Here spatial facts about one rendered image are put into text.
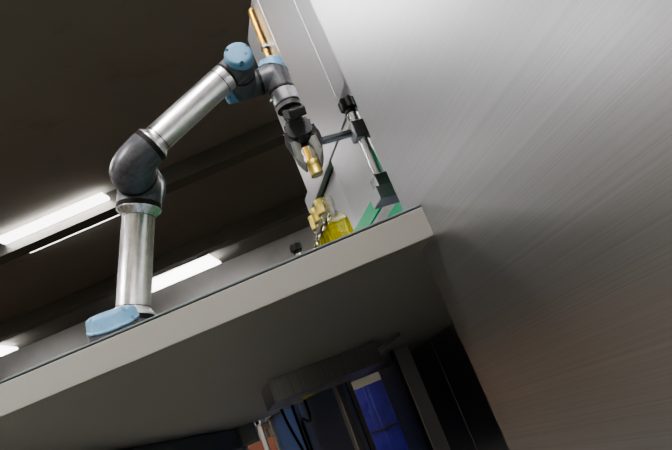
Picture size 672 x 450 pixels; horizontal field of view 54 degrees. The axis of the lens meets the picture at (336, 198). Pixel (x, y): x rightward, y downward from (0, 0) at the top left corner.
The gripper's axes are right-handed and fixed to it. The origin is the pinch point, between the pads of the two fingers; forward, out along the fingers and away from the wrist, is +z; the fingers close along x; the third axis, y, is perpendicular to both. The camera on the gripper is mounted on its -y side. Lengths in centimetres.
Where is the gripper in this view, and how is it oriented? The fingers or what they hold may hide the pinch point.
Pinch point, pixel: (312, 163)
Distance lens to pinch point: 177.1
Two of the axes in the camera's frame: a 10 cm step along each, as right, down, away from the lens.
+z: 3.6, 8.8, -3.1
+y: -0.4, 3.5, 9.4
